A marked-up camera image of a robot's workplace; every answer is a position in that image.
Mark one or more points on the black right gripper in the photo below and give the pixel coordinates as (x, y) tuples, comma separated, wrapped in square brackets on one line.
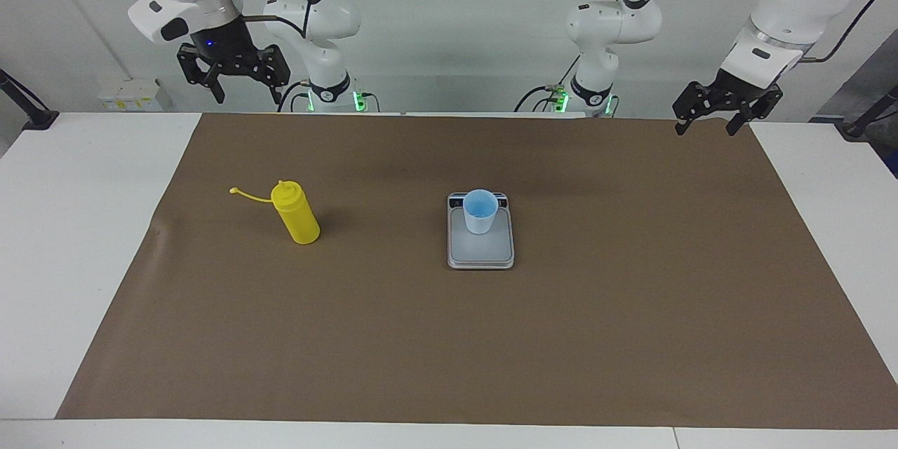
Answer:
[(224, 49)]

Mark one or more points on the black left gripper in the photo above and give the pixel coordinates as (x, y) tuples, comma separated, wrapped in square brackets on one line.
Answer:
[(740, 92)]

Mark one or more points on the yellow squeeze bottle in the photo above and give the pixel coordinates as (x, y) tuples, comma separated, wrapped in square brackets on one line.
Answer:
[(298, 217)]

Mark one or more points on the light blue plastic cup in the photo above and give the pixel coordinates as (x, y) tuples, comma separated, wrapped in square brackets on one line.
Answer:
[(480, 217)]

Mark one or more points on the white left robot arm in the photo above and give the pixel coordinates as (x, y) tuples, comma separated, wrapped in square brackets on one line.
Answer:
[(800, 7)]

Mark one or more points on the silver digital kitchen scale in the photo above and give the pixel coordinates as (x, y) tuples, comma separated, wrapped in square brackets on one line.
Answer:
[(484, 251)]

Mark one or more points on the brown paper table mat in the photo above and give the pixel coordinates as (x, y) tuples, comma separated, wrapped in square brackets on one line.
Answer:
[(449, 337)]

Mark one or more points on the white wall outlet box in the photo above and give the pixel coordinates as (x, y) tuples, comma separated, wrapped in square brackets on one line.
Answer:
[(130, 97)]

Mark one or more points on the black clamp stand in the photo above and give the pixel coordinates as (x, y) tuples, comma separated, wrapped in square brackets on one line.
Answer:
[(852, 128), (38, 119)]

